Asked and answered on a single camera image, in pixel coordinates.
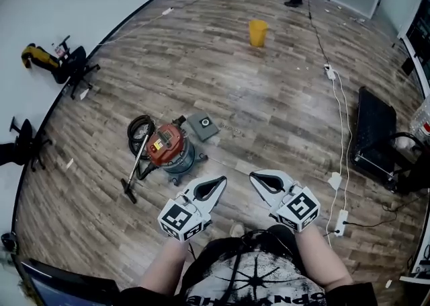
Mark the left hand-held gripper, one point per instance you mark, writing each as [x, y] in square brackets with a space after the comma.
[183, 219]

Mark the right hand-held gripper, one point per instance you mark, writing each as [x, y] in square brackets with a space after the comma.
[299, 210]

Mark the person's left forearm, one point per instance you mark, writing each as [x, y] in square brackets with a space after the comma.
[161, 271]

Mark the person's right forearm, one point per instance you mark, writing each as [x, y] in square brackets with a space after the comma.
[322, 261]

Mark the person's left shoe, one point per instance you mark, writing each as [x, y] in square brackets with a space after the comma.
[236, 229]

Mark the person's black trousers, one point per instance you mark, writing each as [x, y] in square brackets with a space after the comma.
[282, 235]

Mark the white power adapter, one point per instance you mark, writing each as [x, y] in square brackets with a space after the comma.
[335, 180]

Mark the red vacuum cleaner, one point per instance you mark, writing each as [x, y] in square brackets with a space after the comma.
[166, 143]

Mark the white power strip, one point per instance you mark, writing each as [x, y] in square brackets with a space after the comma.
[330, 72]
[167, 11]
[341, 222]

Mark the metal vacuum wand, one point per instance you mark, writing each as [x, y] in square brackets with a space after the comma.
[138, 160]

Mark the person's printed t-shirt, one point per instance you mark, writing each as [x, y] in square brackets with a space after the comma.
[255, 281]

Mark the black platform trolley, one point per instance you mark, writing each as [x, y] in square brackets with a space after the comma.
[373, 129]

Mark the white paper scrap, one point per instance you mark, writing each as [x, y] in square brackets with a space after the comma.
[69, 162]
[82, 94]

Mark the yellow bucket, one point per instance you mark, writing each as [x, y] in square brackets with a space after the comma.
[258, 34]

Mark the black tablet screen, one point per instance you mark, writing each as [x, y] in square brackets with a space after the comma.
[67, 293]

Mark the small black box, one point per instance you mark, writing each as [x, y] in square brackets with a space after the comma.
[407, 66]

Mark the black office chair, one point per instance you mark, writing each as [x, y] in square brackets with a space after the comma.
[72, 66]
[25, 136]

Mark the black helmet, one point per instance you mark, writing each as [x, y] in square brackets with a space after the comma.
[8, 240]

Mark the yellow jacket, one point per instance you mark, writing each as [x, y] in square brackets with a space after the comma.
[40, 57]

